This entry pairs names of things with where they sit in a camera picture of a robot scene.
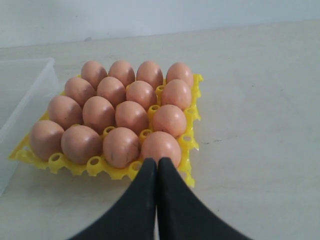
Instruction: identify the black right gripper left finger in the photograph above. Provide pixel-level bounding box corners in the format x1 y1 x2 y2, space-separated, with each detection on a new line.
71 158 157 240

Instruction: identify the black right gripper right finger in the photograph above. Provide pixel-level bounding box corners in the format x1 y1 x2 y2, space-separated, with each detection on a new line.
156 158 249 240

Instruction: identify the brown egg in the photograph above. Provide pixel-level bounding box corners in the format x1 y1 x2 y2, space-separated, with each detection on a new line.
80 60 108 90
29 120 65 162
97 76 126 108
141 131 182 168
152 104 187 138
47 95 84 130
61 125 103 165
108 60 136 88
136 60 164 90
160 79 192 111
126 80 157 111
103 127 141 169
115 101 149 135
82 96 115 135
165 62 194 88
64 77 96 108

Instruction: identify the clear plastic container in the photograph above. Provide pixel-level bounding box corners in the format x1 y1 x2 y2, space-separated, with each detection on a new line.
0 57 60 193

